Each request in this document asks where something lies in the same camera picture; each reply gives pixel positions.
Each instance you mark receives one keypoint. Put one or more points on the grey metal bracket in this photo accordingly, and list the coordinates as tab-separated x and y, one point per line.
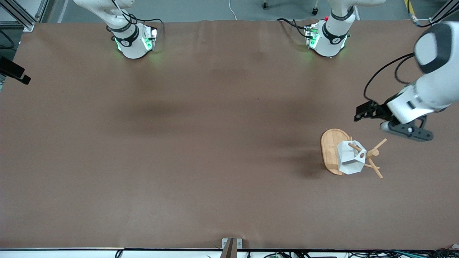
225	243

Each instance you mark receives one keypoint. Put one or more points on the white faceted cup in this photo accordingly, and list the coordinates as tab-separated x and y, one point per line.
349	161

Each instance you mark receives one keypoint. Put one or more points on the wooden cup rack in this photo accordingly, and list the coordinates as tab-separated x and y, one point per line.
330	150

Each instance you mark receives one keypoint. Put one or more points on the brown mounting bar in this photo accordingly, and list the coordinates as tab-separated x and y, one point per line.
229	251

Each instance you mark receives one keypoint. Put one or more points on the aluminium frame profile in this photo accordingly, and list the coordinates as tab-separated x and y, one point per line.
440	13
27	23

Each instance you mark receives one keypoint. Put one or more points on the yellow floor tape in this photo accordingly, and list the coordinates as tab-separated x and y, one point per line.
409	7

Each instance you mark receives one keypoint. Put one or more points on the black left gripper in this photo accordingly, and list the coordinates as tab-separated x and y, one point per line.
381	110

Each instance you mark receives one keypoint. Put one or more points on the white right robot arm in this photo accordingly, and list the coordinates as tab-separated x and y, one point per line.
132	43

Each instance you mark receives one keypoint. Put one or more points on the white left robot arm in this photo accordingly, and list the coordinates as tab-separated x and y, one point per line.
434	89

